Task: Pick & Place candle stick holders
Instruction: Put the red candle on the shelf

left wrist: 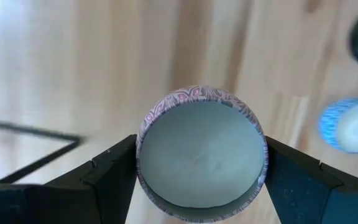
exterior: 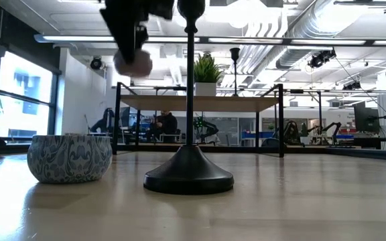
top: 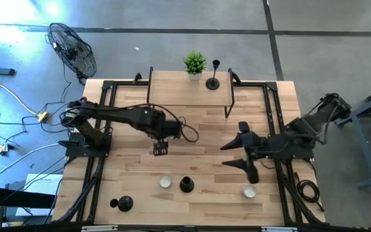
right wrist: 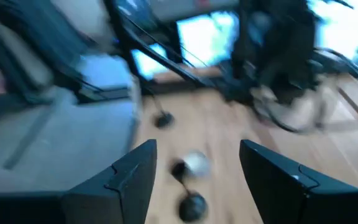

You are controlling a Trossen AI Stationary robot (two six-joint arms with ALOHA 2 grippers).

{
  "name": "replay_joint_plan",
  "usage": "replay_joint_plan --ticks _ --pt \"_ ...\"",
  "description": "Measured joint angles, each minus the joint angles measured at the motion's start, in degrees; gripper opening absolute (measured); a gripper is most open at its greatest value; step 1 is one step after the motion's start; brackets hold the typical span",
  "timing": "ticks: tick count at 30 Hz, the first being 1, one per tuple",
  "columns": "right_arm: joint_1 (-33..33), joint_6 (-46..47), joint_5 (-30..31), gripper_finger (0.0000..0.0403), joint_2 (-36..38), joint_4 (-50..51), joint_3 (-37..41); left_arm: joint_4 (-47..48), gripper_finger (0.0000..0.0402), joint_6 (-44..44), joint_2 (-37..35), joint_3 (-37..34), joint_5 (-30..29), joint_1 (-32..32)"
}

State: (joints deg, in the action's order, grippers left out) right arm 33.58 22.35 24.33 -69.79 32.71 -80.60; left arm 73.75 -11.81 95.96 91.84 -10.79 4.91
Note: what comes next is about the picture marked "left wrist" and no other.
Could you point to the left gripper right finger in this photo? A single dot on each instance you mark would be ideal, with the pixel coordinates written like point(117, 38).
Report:
point(322, 199)

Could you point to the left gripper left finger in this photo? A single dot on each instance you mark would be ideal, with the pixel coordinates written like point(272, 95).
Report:
point(73, 199)

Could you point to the blue patterned candle tin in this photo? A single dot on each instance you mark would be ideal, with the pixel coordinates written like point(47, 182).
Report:
point(353, 127)

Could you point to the purple floral candle tin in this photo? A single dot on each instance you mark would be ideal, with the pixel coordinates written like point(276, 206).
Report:
point(200, 155)

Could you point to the wooden riser shelf black legs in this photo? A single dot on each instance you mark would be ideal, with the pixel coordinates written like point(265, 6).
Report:
point(57, 137)

